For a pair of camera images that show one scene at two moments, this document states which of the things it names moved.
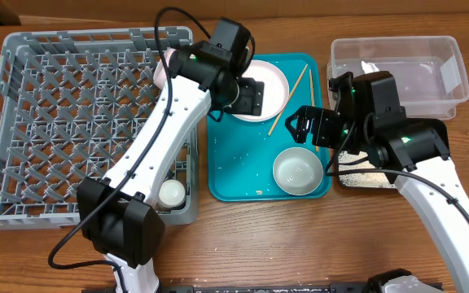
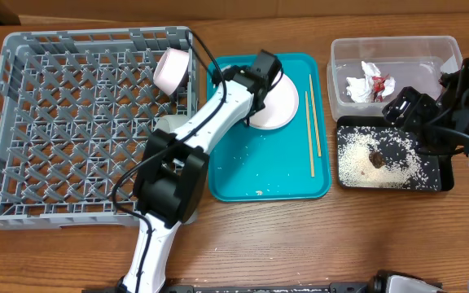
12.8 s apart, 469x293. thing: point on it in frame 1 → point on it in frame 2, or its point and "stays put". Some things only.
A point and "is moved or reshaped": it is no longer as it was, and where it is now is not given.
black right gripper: (316, 126) → (418, 126)
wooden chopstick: (290, 94) → (309, 137)
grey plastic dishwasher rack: (70, 105) stays put
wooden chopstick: (312, 94) stays put
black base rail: (334, 287) stays put
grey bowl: (298, 171) is moved or reshaped
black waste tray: (420, 140) stays put
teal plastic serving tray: (241, 155) stays put
